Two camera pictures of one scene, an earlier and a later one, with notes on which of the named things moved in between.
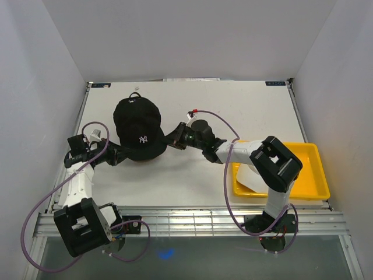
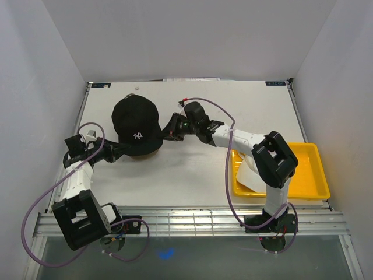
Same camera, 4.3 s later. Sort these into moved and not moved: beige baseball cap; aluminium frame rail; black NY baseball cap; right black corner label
Moved: beige baseball cap
Not moved: right black corner label; black NY baseball cap; aluminium frame rail
